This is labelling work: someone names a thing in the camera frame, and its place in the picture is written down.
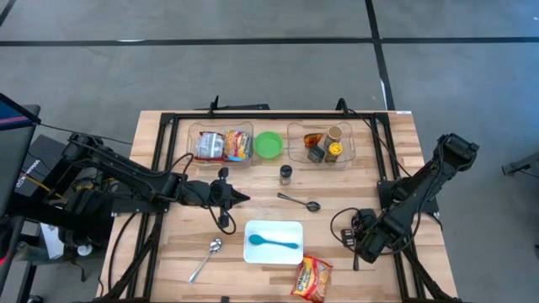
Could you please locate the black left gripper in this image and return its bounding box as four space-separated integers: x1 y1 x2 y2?
209 167 251 231

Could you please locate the teal plastic spoon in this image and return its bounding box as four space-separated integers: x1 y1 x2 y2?
248 233 300 250

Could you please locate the silver metal spoon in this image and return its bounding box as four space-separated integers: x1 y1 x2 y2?
188 237 223 284

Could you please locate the black measuring spoon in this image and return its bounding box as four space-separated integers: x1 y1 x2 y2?
276 192 322 213

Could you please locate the red roast beef ramen packet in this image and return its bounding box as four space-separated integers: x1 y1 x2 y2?
194 130 225 162

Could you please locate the orange yellow ramen packet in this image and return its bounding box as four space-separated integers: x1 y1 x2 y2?
290 254 334 303

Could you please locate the small black tin box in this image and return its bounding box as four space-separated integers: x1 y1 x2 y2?
306 145 326 164

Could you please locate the orange taco mix packet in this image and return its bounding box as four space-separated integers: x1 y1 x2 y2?
303 133 325 149

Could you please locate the yellow lid onion seasoning jar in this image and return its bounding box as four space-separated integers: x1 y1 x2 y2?
323 141 344 164

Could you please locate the white plastic bin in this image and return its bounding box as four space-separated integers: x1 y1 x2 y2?
243 220 305 266

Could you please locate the green plastic bowl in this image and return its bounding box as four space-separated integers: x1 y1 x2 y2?
253 130 285 161

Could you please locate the clear plastic bin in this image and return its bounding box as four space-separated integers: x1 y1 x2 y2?
185 120 255 169
286 120 357 165

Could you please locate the tan spice jar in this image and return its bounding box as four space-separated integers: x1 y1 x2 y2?
324 125 344 146

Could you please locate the grey chair base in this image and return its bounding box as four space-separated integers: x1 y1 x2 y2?
500 150 539 178

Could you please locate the white cardboard box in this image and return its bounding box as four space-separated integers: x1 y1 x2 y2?
40 221 65 260

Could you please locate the black case white lettering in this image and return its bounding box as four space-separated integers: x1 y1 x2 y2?
14 133 62 199

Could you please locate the black computer monitor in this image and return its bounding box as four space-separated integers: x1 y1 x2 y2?
0 92 42 218

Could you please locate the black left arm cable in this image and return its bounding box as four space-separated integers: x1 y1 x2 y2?
166 152 237 236

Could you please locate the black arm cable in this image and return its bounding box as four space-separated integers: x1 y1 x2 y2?
329 206 364 254
166 152 237 236

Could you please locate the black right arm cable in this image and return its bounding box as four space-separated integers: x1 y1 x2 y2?
329 206 364 254

